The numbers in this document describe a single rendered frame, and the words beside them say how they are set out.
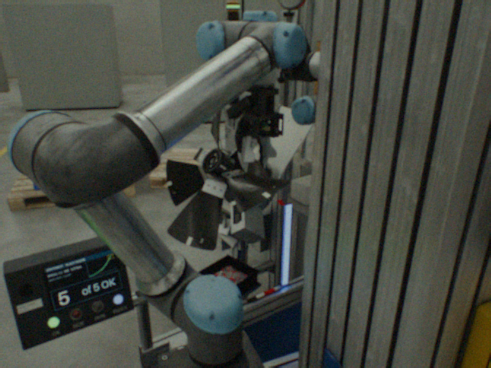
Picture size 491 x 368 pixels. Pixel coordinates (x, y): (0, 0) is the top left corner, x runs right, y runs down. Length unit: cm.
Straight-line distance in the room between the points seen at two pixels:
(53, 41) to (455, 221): 849
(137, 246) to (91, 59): 791
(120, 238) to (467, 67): 60
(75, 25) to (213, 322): 805
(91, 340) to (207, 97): 222
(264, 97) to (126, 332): 204
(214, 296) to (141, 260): 16
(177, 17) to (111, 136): 638
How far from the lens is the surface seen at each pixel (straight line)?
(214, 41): 80
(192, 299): 81
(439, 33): 43
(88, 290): 107
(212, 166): 164
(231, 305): 81
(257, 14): 89
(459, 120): 41
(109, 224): 74
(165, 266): 85
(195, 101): 61
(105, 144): 56
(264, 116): 90
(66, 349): 269
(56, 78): 880
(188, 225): 164
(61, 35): 868
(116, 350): 260
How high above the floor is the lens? 178
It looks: 23 degrees down
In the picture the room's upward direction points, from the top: straight up
